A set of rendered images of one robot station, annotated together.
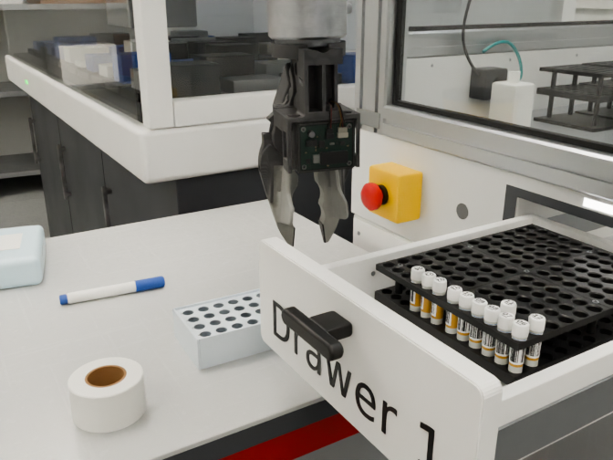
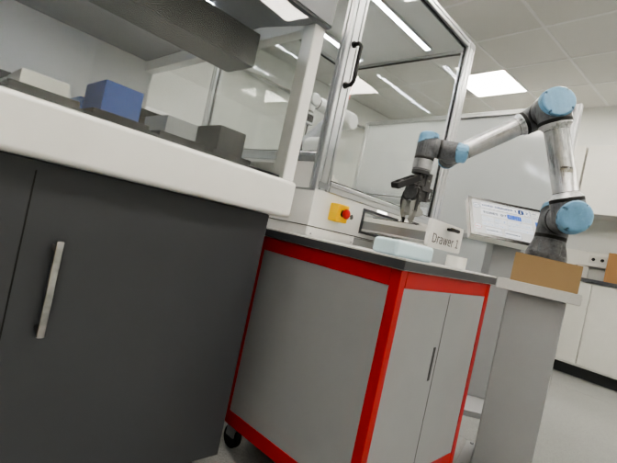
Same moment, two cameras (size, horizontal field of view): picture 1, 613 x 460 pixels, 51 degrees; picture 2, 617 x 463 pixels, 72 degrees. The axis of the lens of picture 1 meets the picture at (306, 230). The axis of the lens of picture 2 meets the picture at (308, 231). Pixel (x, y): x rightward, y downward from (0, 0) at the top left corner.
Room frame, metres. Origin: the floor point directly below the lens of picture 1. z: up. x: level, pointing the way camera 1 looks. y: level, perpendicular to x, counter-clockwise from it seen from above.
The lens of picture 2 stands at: (1.42, 1.50, 0.77)
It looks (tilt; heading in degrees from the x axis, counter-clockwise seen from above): 0 degrees down; 255
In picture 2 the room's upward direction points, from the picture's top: 12 degrees clockwise
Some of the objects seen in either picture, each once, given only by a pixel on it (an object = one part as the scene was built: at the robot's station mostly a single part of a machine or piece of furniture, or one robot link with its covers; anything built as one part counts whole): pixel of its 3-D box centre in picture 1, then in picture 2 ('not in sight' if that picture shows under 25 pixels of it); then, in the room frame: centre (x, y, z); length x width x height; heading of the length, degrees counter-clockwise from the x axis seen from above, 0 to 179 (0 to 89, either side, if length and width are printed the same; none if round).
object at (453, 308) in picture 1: (445, 299); not in sight; (0.50, -0.12, 0.90); 0.18 x 0.02 x 0.01; 31
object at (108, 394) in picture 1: (108, 393); (455, 262); (0.53, 0.19, 0.78); 0.07 x 0.07 x 0.04
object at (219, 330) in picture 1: (235, 325); not in sight; (0.66, 0.08, 0.78); 0.12 x 0.08 x 0.04; 119
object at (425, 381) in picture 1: (351, 354); (444, 236); (0.44, -0.04, 0.87); 0.29 x 0.02 x 0.11; 31
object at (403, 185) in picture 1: (392, 192); (339, 213); (0.88, -0.13, 0.88); 0.07 x 0.05 x 0.07; 31
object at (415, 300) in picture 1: (416, 291); not in sight; (0.53, -0.10, 0.89); 0.01 x 0.01 x 0.05
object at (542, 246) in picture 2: not in sight; (547, 247); (0.08, 0.12, 0.91); 0.15 x 0.15 x 0.10
